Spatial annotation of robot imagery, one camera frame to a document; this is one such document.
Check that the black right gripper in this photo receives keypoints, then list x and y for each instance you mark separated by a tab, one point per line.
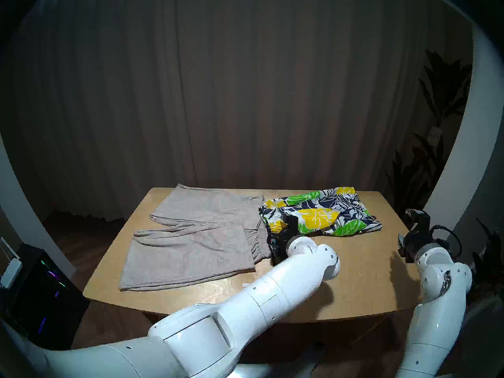
417	239

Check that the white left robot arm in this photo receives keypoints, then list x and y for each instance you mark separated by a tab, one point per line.
244	314

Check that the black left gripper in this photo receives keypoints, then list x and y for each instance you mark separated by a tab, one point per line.
289	229

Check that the light wooden table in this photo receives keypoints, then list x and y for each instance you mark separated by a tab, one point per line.
366	278

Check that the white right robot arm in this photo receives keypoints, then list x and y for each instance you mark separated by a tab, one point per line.
437	314

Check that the white paper plant tag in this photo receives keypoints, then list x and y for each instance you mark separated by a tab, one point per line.
434	136

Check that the tall dark leafy plant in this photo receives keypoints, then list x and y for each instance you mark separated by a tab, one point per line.
445	86

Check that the long beige curtain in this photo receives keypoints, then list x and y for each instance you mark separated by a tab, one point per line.
236	86

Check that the white box device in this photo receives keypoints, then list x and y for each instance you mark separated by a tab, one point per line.
11	273

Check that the black computer tower with lights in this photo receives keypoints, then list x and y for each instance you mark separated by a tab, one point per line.
43	302

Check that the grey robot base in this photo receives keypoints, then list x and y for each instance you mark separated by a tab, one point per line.
275	369

